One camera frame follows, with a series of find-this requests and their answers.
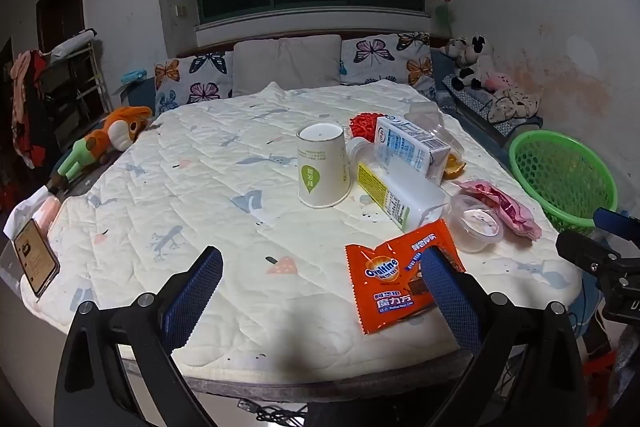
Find butterfly print pillow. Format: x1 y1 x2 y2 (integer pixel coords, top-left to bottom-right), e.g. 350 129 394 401
154 52 235 115
340 32 437 100

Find green plastic basket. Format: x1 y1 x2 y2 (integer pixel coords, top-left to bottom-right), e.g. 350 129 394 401
508 130 619 230

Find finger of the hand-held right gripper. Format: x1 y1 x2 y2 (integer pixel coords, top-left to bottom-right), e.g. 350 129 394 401
593 207 640 253
556 231 626 278

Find black white cow plush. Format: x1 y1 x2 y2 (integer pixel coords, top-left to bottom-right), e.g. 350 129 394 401
452 34 496 90

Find small clear plastic cup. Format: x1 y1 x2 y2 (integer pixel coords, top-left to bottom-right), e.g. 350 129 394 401
446 193 504 254

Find clear labelled plastic cup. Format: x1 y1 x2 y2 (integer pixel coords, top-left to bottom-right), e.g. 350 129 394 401
427 132 467 180

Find blue sofa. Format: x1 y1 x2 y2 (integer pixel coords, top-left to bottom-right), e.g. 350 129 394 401
120 47 546 148

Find grey blue cloth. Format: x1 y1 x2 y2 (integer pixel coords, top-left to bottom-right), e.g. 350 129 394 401
610 322 640 408

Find metal clothes rack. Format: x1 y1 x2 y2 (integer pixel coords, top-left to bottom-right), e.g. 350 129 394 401
42 28 113 148

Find spotted beige cloth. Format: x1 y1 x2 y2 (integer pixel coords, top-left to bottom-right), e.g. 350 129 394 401
487 87 541 124

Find white blue milk carton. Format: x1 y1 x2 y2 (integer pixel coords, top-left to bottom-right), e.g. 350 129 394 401
374 116 452 186

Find red plastic stool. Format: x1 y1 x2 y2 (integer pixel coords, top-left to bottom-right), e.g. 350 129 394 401
582 347 616 403

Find black cable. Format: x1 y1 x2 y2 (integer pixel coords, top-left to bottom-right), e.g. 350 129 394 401
237 399 311 427

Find blue patterned mat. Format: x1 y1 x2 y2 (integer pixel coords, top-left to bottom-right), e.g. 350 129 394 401
442 74 543 142

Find dark wooden door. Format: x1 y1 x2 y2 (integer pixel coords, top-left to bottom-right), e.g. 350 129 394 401
36 0 85 58

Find pink wrapper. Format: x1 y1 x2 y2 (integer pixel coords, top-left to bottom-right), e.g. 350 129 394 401
457 179 543 241

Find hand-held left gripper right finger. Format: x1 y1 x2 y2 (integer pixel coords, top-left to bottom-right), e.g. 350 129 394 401
420 247 587 427

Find orange snack wrapper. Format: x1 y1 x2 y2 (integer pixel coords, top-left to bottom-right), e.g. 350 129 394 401
345 218 467 335

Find brown smartphone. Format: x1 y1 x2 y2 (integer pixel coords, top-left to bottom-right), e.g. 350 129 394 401
12 219 61 298

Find orange fox plush toy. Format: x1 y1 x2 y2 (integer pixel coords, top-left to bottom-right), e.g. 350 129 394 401
47 106 153 188

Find white paper cup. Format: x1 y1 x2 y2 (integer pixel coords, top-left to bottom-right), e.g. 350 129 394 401
296 121 352 209

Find hanging clothes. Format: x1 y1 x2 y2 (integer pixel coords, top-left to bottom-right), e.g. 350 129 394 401
10 49 51 170

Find beige pillow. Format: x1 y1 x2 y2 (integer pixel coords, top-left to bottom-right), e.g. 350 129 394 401
231 35 342 98

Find white quilted blanket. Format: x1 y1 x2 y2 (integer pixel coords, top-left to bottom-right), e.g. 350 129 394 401
20 81 583 383

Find pink plush toy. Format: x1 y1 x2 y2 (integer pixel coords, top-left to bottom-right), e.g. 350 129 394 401
482 72 521 94

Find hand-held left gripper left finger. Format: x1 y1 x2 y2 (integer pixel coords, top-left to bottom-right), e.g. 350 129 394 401
54 246 224 427

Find white pink packet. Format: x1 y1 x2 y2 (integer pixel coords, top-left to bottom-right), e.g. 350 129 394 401
2 186 63 248

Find red mesh net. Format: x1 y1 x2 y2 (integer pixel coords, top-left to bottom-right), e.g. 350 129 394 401
348 112 387 142

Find white plastic bottle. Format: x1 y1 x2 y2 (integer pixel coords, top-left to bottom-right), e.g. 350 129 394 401
346 137 451 230

